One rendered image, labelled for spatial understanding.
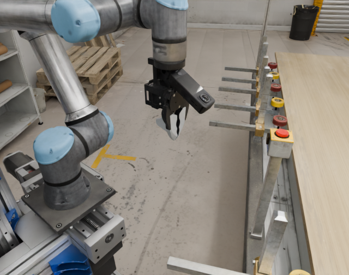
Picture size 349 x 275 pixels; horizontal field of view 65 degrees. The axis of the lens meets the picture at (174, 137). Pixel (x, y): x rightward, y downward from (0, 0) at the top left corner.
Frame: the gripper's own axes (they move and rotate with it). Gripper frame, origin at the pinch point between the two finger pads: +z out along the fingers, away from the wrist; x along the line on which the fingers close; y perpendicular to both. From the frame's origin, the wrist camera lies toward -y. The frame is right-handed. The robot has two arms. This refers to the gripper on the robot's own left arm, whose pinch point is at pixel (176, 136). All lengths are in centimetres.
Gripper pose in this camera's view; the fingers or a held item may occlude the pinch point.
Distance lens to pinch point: 71.5
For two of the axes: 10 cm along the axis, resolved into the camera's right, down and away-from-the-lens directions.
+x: -6.3, 4.3, -6.5
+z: 0.0, 8.3, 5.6
